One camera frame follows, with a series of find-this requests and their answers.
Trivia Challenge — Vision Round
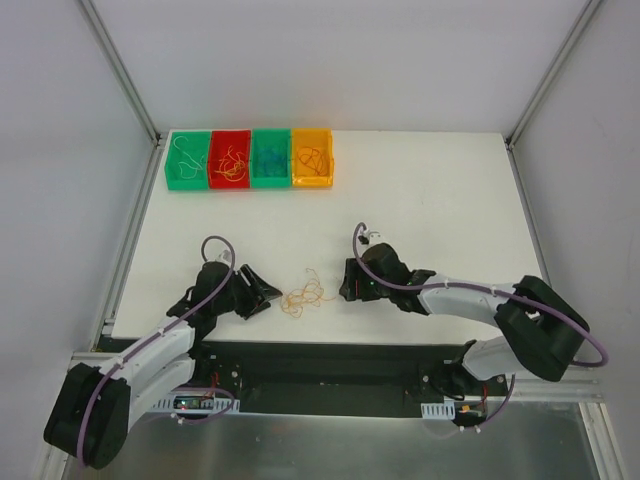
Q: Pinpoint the white thin wire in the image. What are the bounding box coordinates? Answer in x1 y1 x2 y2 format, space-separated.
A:
172 135 207 179

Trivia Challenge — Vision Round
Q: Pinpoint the red thin wire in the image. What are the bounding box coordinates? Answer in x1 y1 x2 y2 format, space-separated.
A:
297 144 332 177

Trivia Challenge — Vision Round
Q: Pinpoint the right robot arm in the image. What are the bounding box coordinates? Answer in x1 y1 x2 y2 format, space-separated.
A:
339 243 590 400

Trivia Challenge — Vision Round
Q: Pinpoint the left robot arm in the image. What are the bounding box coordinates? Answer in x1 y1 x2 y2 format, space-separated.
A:
43 261 282 470

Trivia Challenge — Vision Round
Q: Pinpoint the orange bin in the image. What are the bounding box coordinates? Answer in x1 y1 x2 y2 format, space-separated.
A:
291 128 335 188

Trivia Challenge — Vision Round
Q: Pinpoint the green bin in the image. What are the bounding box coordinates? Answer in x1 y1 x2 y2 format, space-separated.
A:
164 131 211 191
249 129 292 189

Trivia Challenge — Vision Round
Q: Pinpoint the red bin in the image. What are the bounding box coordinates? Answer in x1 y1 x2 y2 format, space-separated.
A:
207 130 251 190

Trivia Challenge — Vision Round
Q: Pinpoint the far left green bin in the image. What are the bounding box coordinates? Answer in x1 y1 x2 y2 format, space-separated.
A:
164 131 211 191

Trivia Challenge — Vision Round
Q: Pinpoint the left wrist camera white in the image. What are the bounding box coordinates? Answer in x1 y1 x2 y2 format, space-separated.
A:
213 249 235 268

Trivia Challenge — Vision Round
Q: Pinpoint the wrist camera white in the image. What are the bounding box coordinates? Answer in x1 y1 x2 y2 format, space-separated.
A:
356 227 385 249
213 249 235 268

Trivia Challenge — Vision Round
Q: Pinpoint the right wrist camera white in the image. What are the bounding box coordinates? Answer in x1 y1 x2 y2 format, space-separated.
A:
356 227 385 249

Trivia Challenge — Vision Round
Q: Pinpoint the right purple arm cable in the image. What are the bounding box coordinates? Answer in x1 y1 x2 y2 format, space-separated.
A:
352 222 611 435

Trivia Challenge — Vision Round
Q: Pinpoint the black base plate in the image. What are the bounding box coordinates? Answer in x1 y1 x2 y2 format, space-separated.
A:
169 339 519 416

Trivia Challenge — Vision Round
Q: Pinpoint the left white cable duct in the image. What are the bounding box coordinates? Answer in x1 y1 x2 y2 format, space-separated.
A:
148 395 240 415

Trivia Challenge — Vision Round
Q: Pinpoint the white cable duct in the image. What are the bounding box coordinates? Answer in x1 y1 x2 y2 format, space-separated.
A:
148 395 240 415
420 401 456 421

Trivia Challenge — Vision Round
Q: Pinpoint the right white cable duct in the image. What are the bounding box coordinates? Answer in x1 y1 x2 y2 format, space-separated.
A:
420 401 456 421

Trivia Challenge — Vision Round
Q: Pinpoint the right aluminium frame post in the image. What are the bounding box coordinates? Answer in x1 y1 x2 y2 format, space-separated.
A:
504 0 606 151

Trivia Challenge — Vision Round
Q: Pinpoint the aluminium frame post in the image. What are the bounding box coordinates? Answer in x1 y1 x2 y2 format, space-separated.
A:
504 0 606 151
75 0 162 146

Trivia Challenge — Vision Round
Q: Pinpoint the left aluminium frame post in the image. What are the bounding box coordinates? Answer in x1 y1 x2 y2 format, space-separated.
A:
75 0 162 146

